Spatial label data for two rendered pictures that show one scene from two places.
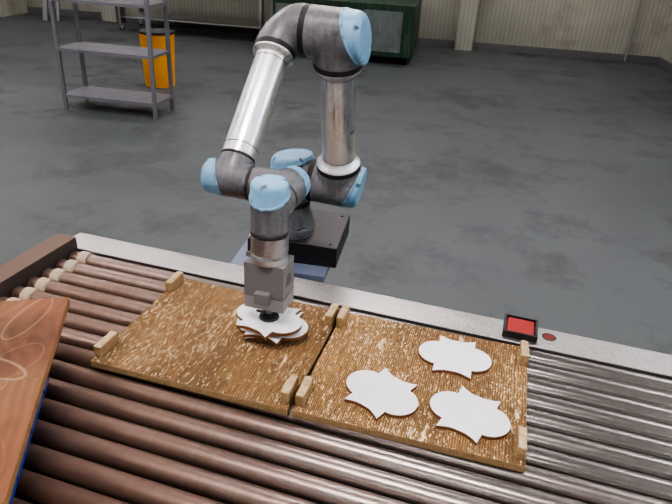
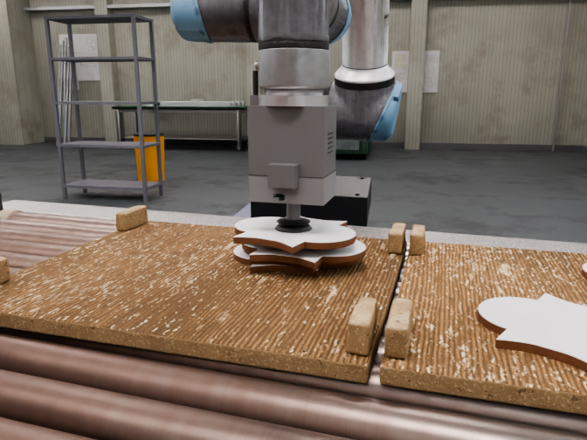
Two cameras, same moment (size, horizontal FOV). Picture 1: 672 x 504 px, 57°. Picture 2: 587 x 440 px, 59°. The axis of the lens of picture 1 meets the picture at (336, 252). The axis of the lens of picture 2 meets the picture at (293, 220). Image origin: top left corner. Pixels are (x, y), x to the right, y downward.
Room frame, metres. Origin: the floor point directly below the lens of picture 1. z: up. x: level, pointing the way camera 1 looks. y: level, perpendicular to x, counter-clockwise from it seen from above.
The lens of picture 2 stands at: (0.51, 0.12, 1.13)
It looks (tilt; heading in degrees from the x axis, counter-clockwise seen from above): 14 degrees down; 2
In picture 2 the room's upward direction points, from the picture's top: straight up
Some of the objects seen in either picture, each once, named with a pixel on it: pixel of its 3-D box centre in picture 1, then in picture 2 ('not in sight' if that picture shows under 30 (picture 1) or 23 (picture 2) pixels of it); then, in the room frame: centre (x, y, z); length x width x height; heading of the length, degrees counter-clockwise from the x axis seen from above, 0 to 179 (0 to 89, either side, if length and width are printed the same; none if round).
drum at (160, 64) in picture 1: (158, 58); (150, 156); (7.33, 2.19, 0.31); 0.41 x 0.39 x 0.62; 81
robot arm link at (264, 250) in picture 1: (268, 243); (291, 73); (1.09, 0.13, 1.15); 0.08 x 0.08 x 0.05
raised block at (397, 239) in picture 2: (331, 314); (397, 237); (1.16, 0.00, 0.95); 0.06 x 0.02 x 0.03; 165
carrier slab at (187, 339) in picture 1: (225, 336); (214, 272); (1.08, 0.22, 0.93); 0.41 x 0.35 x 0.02; 75
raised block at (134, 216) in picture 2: (174, 281); (132, 217); (1.26, 0.38, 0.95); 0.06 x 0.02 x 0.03; 165
